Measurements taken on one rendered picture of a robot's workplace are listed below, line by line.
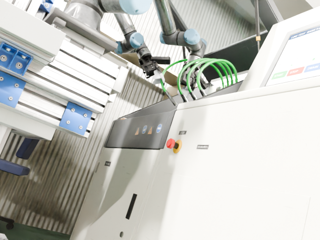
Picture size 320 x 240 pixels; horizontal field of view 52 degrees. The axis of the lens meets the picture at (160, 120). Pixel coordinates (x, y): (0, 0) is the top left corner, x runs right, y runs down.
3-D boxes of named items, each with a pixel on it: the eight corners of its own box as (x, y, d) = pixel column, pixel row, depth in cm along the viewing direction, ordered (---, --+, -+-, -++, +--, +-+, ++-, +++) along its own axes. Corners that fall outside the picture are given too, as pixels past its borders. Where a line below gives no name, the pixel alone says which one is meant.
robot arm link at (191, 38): (175, 39, 168) (181, 50, 177) (195, 41, 163) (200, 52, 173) (179, 26, 170) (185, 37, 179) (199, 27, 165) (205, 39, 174)
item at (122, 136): (105, 146, 183) (115, 120, 187) (112, 149, 185) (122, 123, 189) (158, 148, 129) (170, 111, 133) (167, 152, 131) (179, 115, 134)
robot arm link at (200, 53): (192, 35, 178) (195, 44, 186) (186, 53, 176) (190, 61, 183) (205, 36, 175) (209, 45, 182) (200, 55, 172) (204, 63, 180)
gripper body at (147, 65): (147, 80, 188) (138, 65, 194) (160, 75, 190) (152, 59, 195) (146, 72, 182) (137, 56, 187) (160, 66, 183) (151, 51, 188)
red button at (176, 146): (162, 149, 117) (166, 135, 118) (171, 153, 118) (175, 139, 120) (170, 149, 112) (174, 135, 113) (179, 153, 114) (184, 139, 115)
